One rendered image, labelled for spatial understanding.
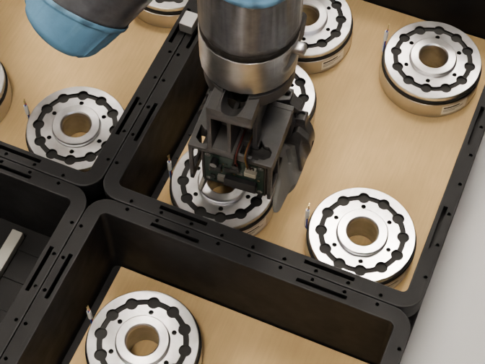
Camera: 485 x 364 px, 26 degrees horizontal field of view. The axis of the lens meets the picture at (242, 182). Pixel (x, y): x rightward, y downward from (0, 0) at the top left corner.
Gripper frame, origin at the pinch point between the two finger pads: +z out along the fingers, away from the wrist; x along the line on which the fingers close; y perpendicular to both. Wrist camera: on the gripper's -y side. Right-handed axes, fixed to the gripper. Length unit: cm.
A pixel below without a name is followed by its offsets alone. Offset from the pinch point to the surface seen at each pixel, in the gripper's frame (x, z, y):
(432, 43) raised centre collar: 12.3, 2.6, -22.1
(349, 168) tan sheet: 7.8, 6.3, -7.0
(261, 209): 1.3, 3.1, 1.9
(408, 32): 9.5, 3.2, -23.2
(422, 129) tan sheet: 13.7, 6.3, -13.9
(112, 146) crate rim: -12.5, -3.7, 3.7
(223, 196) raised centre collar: -2.5, 2.6, 2.1
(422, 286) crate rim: 17.5, -3.7, 8.4
